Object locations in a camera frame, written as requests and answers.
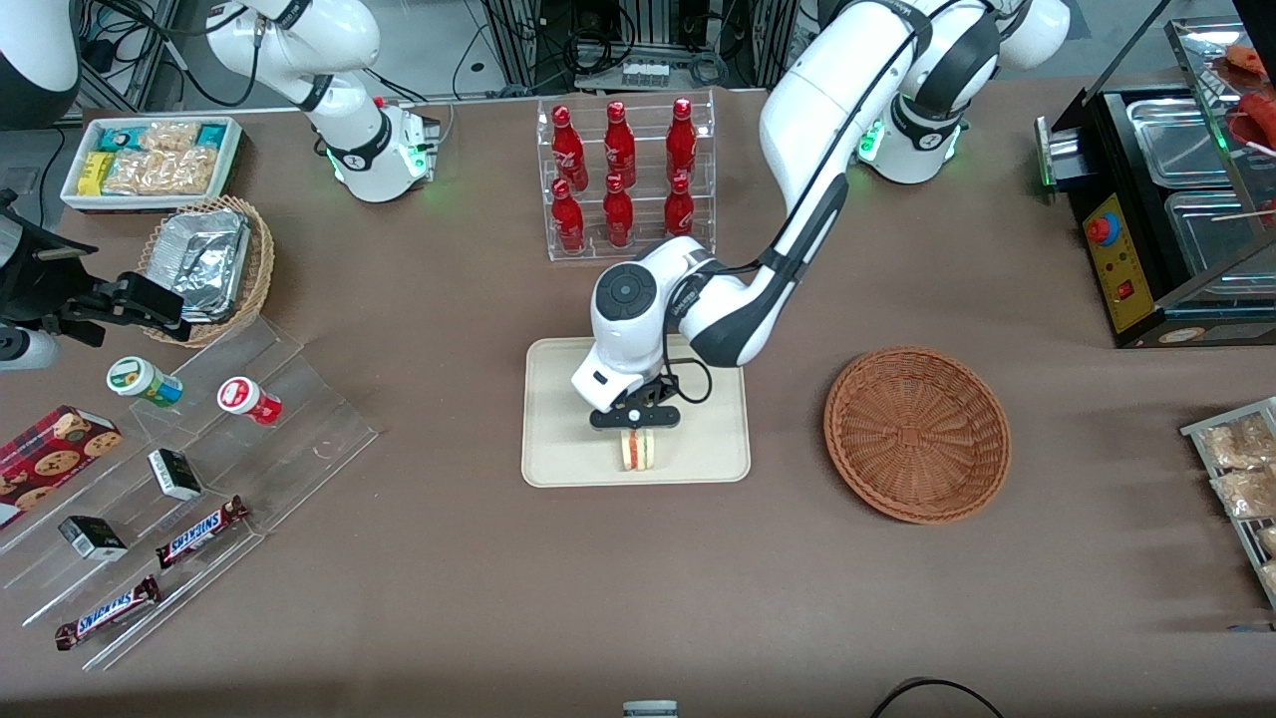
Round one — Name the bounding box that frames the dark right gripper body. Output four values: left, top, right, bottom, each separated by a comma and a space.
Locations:
0, 189, 101, 330

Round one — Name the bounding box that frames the red soda bottle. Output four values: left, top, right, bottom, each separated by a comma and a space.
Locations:
550, 105, 590, 192
550, 178, 587, 253
603, 101, 638, 188
601, 174, 636, 249
665, 98, 698, 185
663, 173, 696, 241

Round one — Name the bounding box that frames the small black box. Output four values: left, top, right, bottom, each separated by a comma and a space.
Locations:
57, 515, 130, 562
147, 448, 204, 502

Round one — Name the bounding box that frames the red cookie box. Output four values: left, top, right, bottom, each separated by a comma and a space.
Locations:
0, 404, 124, 531

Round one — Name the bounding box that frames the green lid cup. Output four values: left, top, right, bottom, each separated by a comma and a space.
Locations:
106, 355, 184, 409

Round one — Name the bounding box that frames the clear acrylic step display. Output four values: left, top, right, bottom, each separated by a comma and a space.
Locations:
0, 316, 381, 672

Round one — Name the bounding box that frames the beige plastic tray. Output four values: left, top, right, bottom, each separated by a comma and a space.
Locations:
521, 332, 753, 489

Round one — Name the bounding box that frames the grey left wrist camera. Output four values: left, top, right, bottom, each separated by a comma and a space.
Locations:
589, 398, 684, 433

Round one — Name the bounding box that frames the clear acrylic bottle rack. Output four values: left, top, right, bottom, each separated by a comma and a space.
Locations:
535, 89, 718, 263

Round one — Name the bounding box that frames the black cable loop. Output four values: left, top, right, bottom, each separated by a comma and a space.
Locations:
869, 677, 1007, 718

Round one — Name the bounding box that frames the red lid cup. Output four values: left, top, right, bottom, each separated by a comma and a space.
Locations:
216, 376, 284, 427

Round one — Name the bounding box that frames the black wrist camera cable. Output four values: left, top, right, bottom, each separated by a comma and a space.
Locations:
658, 351, 716, 406

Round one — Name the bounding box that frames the aluminium foil tray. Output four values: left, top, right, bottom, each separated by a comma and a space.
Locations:
149, 208, 252, 324

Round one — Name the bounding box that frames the small wicker basket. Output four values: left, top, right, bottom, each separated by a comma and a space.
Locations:
138, 193, 276, 349

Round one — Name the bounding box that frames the clear bag of puffs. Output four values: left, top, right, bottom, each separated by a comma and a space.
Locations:
103, 121, 217, 196

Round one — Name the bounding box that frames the tray of packaged crackers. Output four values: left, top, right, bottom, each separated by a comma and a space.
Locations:
1180, 396, 1276, 610

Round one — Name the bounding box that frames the Snickers bar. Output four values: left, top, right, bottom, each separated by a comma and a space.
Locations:
54, 574, 163, 652
155, 495, 251, 570

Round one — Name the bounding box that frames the clear bag of snacks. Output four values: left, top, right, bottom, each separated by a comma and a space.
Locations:
1210, 467, 1276, 521
1199, 412, 1276, 472

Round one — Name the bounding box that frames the large brown wicker basket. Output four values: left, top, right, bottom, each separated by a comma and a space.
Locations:
823, 345, 1012, 526

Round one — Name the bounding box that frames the black food warmer cabinet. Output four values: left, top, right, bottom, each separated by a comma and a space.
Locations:
1034, 0, 1276, 350

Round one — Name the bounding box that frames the white plastic snack tub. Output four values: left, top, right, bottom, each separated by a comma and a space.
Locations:
60, 116, 246, 214

